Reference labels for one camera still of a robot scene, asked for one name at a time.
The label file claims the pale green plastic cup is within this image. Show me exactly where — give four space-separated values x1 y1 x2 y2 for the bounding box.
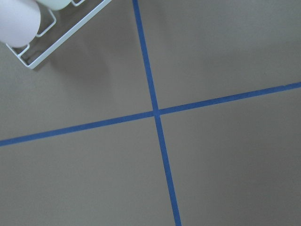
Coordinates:
36 0 71 10

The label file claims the pink plastic cup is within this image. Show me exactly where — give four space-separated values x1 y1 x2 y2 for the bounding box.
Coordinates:
0 0 41 48

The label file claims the white wire cup rack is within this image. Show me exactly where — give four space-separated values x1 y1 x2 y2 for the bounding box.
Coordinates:
5 0 110 69

